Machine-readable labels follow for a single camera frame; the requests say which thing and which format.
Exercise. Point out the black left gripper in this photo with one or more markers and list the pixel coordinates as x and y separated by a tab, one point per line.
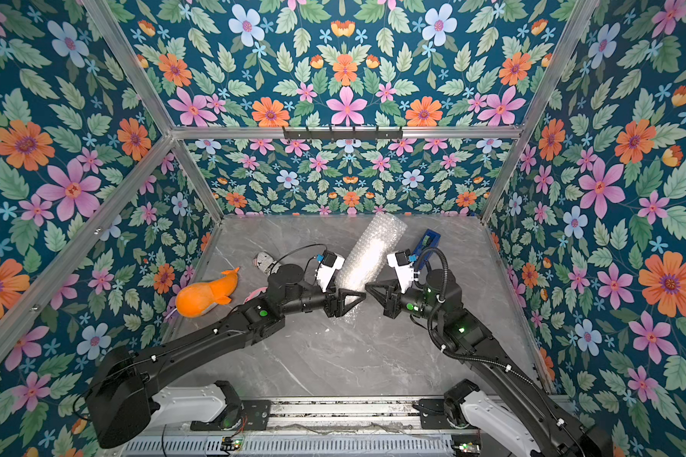
332	307

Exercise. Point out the orange plush whale toy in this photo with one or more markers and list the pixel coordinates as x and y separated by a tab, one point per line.
200	298

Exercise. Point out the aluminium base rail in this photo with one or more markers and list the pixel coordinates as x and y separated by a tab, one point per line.
343	414

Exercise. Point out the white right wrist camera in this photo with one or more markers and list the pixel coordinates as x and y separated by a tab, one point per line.
403	263

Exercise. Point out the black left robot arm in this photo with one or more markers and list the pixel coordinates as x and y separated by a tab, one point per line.
126	395

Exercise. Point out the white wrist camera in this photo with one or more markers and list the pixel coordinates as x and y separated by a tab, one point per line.
329	263
403	263

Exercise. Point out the blue rectangular box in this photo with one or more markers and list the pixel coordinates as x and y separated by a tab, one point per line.
430	239

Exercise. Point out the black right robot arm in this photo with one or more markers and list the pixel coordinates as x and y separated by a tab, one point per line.
511	408

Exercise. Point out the white perforated cable tray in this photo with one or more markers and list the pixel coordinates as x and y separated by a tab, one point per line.
292	445

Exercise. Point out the clear bubble wrap sheet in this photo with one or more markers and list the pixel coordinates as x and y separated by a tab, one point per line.
369	255

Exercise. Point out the aluminium frame struts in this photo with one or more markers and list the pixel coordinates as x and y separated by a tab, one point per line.
105	211

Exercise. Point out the black hook rail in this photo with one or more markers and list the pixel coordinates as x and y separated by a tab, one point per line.
334	134

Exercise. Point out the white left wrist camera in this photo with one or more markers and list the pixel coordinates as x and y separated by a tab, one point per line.
329	263

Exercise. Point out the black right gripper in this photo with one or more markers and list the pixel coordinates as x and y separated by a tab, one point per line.
398	304

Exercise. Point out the newspaper print wrapped vase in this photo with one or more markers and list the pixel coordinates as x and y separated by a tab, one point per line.
264	262

